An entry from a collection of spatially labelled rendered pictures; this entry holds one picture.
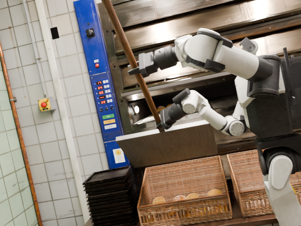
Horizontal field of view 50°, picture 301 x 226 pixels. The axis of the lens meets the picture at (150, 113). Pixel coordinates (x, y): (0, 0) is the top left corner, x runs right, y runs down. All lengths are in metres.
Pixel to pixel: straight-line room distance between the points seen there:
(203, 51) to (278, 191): 0.71
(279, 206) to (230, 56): 0.73
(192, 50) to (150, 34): 1.31
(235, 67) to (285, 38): 1.34
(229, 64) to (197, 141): 0.91
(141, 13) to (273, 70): 1.41
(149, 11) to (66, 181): 1.43
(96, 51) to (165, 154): 0.93
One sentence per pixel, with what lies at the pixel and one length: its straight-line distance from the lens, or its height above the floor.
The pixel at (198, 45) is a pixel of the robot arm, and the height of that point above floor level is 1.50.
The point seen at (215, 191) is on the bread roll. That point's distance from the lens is 2.31.
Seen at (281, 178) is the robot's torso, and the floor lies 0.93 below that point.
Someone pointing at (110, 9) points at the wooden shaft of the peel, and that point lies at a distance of 1.21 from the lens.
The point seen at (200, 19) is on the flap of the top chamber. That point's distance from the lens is 2.40.
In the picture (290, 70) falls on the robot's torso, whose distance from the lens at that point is 1.38.
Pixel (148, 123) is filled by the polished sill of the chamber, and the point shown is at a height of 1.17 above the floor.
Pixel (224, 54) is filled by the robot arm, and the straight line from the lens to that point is 1.09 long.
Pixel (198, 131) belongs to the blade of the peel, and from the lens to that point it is 1.84.
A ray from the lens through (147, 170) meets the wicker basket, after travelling 2.42.
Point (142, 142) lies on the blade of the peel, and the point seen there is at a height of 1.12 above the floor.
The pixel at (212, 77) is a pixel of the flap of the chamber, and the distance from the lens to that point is 2.20.
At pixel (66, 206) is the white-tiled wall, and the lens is 2.73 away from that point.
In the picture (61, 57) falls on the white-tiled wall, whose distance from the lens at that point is 2.57.
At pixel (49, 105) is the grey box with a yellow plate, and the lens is 2.53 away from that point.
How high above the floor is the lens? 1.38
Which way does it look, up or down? 3 degrees down
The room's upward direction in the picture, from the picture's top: 12 degrees counter-clockwise
